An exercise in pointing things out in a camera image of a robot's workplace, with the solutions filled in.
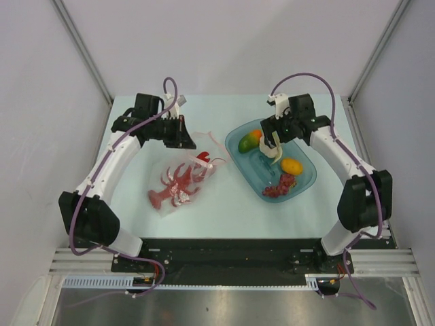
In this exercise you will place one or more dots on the aluminium frame rail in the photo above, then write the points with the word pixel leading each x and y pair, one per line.
pixel 389 263

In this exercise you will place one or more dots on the white toy cauliflower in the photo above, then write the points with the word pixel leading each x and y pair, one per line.
pixel 275 153

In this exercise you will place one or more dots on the clear pink zip top bag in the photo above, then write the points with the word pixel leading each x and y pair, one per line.
pixel 205 141

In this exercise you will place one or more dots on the green orange toy mango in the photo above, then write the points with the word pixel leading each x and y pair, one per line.
pixel 250 141

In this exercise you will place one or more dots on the red toy lobster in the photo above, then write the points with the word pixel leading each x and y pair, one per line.
pixel 181 182

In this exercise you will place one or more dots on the white cable duct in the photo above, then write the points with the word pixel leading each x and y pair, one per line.
pixel 108 282
pixel 323 281

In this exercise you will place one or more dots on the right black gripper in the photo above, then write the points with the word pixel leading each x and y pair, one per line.
pixel 269 138

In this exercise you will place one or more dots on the left white cable duct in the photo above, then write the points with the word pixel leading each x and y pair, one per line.
pixel 108 282

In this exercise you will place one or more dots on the purple toy grapes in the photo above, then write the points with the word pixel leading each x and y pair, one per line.
pixel 285 184

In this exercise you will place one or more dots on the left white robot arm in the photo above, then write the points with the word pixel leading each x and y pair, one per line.
pixel 86 213

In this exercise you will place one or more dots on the right white cable duct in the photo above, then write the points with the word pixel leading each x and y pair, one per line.
pixel 323 281

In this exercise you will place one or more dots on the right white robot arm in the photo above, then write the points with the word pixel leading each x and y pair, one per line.
pixel 366 200

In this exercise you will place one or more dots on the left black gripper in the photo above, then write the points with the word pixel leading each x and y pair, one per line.
pixel 181 138

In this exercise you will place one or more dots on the yellow toy lemon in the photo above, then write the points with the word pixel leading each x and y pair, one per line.
pixel 291 166

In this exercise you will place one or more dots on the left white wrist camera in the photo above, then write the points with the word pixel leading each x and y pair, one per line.
pixel 172 105

